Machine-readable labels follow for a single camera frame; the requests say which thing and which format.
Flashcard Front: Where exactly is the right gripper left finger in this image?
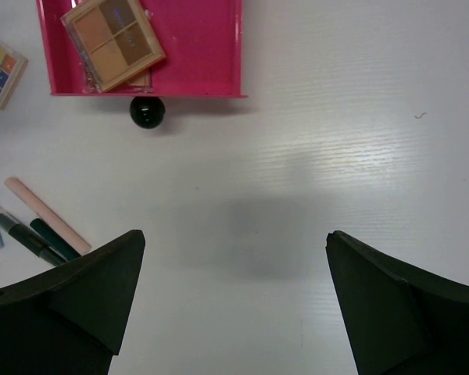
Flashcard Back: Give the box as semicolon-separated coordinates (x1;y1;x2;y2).
0;230;145;374

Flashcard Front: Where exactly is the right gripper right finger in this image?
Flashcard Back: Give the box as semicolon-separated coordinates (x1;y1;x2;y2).
326;230;469;374

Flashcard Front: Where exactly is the brown concealer palette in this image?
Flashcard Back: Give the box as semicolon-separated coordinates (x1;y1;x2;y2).
82;69;152;93

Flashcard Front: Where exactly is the peach eyeshadow palette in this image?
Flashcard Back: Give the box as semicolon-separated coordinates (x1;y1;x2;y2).
61;0;166;92

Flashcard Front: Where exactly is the pink drawer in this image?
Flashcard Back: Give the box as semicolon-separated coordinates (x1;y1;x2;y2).
34;0;251;130

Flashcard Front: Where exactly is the black gold mascara tube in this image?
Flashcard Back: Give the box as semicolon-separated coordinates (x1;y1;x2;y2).
30;218;81;261

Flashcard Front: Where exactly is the pink concealer stick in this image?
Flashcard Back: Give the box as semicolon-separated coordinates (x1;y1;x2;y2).
5;177;91;255

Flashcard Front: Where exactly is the dark green eyeliner pen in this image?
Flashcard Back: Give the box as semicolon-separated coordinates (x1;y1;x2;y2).
0;209;66;266

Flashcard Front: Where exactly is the colourful eyeshadow palette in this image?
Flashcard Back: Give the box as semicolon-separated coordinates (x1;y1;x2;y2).
0;39;28;110

